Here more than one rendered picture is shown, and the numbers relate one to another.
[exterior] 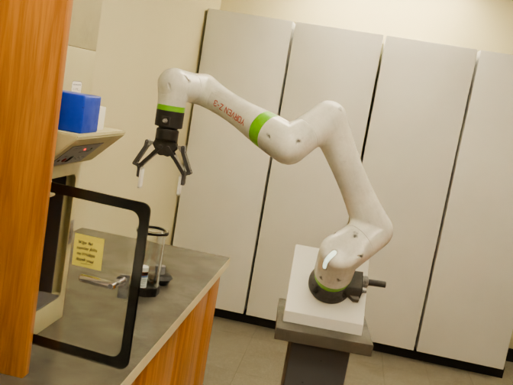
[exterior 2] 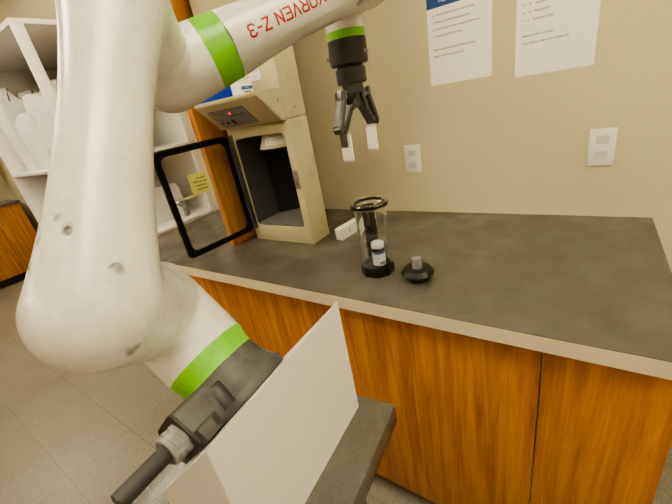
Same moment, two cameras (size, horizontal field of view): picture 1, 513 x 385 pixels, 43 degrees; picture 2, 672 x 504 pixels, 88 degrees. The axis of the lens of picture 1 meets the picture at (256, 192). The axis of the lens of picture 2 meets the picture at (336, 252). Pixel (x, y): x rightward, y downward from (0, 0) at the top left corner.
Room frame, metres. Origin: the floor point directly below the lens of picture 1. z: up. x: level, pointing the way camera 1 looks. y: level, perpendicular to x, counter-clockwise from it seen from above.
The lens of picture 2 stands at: (2.52, -0.56, 1.45)
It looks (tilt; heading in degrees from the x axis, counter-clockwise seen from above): 24 degrees down; 120
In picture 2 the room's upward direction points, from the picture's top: 11 degrees counter-clockwise
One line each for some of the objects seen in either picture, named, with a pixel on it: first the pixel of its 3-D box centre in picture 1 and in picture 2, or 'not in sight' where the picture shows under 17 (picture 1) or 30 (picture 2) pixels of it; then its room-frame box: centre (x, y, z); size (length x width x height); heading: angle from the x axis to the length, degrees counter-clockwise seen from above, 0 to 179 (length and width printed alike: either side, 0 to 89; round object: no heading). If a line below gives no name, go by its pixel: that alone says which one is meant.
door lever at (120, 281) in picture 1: (101, 280); not in sight; (1.42, 0.31, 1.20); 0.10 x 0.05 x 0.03; 76
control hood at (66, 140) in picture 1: (80, 147); (238, 112); (1.65, 0.46, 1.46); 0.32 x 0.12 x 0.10; 173
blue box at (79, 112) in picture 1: (72, 111); (216, 86); (1.57, 0.47, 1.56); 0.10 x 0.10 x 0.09; 83
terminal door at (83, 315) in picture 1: (80, 274); (208, 196); (1.46, 0.38, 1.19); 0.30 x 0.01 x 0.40; 76
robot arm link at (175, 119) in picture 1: (169, 119); (346, 54); (2.14, 0.32, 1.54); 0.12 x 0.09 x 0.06; 173
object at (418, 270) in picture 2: (160, 274); (417, 268); (2.27, 0.29, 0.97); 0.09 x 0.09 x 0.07
